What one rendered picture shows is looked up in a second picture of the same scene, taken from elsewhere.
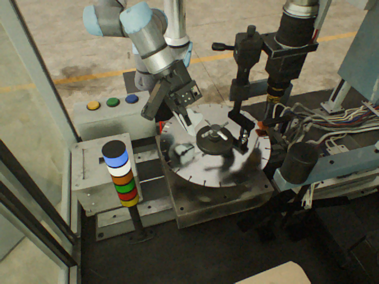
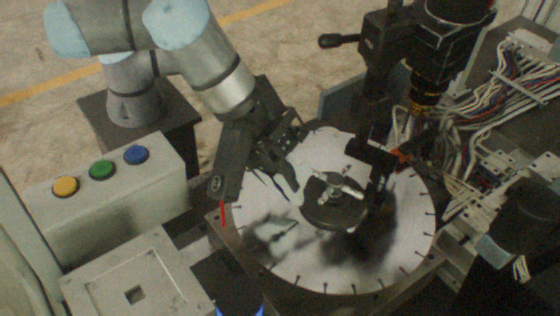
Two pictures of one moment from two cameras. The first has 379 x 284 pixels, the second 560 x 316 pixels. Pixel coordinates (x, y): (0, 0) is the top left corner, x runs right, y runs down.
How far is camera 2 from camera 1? 0.24 m
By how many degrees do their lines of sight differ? 12
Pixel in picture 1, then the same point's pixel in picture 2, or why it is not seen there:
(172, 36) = not seen: hidden behind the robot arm
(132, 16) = (178, 16)
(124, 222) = not seen: outside the picture
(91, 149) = (102, 279)
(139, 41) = (194, 60)
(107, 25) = (101, 35)
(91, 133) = (75, 242)
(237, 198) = (395, 292)
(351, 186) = not seen: hidden behind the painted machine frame
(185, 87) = (282, 124)
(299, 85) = (352, 53)
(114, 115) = (116, 195)
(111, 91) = (27, 129)
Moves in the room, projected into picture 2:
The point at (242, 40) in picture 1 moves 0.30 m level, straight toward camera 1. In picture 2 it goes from (386, 26) to (501, 235)
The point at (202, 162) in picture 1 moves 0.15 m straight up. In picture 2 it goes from (332, 250) to (347, 188)
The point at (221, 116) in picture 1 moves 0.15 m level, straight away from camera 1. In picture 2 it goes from (323, 153) to (304, 99)
